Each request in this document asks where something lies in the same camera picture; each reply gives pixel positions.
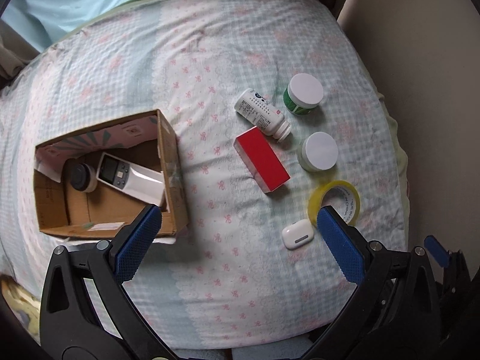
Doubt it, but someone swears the yellow tape roll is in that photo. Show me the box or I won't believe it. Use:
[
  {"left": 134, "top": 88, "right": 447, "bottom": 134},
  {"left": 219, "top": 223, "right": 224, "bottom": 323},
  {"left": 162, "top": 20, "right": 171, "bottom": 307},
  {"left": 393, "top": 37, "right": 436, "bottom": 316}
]
[{"left": 307, "top": 180, "right": 360, "bottom": 227}]

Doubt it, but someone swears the white earbuds case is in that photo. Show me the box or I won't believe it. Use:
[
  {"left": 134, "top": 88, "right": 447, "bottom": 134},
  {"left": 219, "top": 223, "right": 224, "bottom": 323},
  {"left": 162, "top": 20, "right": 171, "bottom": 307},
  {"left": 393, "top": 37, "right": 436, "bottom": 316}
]
[{"left": 281, "top": 219, "right": 315, "bottom": 250}]

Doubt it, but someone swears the pale jar white lid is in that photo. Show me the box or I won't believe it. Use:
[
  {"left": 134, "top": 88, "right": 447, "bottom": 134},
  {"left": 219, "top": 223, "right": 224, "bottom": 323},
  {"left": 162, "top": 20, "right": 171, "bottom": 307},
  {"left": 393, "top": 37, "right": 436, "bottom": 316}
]
[{"left": 297, "top": 132, "right": 338, "bottom": 172}]

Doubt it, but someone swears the red rectangular box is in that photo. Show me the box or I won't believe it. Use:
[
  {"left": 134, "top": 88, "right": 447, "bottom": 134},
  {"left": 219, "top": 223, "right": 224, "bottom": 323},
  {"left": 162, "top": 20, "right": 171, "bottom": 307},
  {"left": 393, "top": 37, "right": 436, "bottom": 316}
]
[{"left": 233, "top": 127, "right": 290, "bottom": 194}]

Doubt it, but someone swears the white pill bottle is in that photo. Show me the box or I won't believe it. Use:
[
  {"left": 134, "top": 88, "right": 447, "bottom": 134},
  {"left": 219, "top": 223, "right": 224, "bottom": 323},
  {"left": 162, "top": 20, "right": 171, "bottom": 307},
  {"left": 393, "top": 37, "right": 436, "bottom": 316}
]
[{"left": 234, "top": 88, "right": 291, "bottom": 142}]

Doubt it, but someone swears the cardboard box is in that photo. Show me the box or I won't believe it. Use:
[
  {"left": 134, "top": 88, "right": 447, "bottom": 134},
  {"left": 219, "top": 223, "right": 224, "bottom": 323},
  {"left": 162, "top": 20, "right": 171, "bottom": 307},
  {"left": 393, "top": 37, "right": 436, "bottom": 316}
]
[{"left": 33, "top": 109, "right": 189, "bottom": 245}]

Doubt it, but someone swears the black round jar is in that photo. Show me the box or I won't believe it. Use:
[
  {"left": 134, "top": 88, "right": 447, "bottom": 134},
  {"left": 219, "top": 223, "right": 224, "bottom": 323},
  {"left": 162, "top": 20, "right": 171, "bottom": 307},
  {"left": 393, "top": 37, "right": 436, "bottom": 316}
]
[{"left": 70, "top": 163, "right": 98, "bottom": 194}]

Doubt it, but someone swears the white remote control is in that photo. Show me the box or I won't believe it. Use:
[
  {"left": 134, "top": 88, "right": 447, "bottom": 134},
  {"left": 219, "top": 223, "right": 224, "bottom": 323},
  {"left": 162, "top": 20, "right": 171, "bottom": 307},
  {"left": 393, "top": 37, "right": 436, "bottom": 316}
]
[{"left": 96, "top": 152, "right": 165, "bottom": 206}]

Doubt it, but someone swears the green jar white lid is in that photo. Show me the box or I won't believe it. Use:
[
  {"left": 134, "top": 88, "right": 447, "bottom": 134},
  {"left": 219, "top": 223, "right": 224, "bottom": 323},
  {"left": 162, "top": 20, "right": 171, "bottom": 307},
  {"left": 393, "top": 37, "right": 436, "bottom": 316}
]
[{"left": 283, "top": 73, "right": 324, "bottom": 116}]

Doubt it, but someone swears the checkered floral bed sheet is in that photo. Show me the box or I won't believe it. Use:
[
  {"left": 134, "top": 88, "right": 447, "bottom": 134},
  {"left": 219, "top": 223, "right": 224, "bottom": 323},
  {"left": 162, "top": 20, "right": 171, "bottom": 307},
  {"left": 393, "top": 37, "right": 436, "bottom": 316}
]
[{"left": 1, "top": 0, "right": 409, "bottom": 350}]

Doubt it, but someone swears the brown curtain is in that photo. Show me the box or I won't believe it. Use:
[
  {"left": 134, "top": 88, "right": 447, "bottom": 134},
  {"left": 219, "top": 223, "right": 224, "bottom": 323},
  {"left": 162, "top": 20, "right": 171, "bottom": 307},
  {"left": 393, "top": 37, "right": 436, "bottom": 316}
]
[{"left": 0, "top": 20, "right": 39, "bottom": 89}]

